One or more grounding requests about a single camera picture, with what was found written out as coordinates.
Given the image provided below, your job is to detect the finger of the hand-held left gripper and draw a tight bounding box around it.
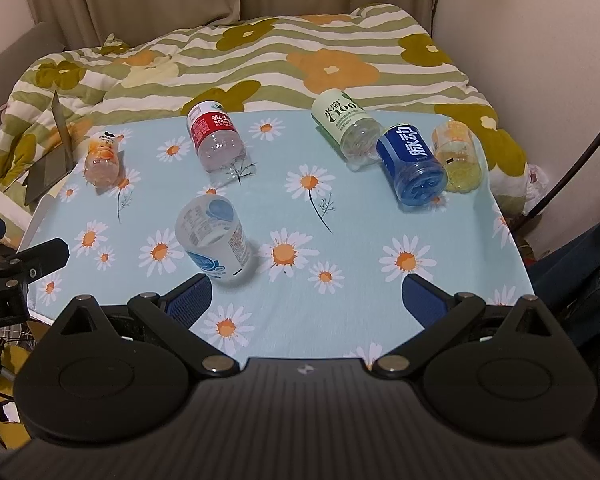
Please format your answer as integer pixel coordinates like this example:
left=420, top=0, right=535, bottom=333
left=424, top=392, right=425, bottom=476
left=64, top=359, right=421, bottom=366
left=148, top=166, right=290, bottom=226
left=16, top=238, right=71, bottom=281

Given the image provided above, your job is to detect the green label plastic cup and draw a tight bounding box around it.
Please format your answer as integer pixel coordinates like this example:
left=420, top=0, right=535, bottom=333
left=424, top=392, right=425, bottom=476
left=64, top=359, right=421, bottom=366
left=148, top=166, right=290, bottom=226
left=311, top=89, right=383, bottom=171

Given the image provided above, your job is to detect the white blue label plastic cup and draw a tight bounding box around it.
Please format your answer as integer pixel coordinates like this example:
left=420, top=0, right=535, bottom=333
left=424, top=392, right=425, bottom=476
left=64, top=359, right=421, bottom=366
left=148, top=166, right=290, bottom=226
left=174, top=196, right=253, bottom=283

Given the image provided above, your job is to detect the red label plastic cup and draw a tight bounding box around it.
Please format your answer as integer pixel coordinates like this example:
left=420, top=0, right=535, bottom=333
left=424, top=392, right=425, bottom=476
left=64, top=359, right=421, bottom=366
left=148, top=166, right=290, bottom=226
left=186, top=100, right=253, bottom=175

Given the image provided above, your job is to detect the black curved pole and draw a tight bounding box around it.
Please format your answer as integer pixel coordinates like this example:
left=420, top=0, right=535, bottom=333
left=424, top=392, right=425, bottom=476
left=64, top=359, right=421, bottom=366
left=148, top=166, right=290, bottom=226
left=522, top=100, right=600, bottom=221

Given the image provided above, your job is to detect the white plastic bag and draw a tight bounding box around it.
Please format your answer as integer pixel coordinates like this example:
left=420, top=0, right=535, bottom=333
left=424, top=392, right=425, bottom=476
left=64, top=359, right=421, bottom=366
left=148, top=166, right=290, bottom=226
left=524, top=162, right=552, bottom=212

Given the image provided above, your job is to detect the grey laptop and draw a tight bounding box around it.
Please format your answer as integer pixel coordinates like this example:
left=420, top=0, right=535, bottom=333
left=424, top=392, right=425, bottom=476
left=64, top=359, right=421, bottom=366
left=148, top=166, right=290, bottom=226
left=24, top=90, right=77, bottom=207

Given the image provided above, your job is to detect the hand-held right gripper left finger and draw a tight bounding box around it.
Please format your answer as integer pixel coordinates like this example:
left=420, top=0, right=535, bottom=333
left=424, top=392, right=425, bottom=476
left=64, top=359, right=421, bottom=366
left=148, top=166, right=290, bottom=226
left=55, top=274, right=241, bottom=376

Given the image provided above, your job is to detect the yellow plastic cup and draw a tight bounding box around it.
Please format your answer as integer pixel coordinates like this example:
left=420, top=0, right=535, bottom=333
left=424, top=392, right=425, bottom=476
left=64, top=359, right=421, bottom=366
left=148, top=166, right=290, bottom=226
left=431, top=120, right=482, bottom=193

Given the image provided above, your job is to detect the dark chair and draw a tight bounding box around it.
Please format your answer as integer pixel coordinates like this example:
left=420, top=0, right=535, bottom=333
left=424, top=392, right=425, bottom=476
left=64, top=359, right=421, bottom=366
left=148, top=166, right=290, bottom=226
left=527, top=217, right=600, bottom=356

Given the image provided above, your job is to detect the light blue daisy tablecloth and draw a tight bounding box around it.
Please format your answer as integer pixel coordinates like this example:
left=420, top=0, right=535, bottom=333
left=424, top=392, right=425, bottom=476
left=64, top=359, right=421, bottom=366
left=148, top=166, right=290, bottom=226
left=17, top=110, right=536, bottom=367

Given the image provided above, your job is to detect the green striped floral blanket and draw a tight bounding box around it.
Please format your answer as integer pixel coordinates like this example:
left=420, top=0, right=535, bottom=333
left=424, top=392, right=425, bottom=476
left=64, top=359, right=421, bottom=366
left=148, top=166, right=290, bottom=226
left=0, top=2, right=529, bottom=211

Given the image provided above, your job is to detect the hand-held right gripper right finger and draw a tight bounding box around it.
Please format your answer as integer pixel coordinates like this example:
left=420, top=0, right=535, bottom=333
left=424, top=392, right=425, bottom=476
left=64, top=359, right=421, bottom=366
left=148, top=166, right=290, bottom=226
left=370, top=274, right=556, bottom=378

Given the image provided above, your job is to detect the orange cartoon plastic cup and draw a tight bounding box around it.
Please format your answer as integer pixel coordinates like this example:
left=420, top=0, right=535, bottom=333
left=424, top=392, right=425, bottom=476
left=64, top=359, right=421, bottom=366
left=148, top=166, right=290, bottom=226
left=83, top=131, right=127, bottom=188

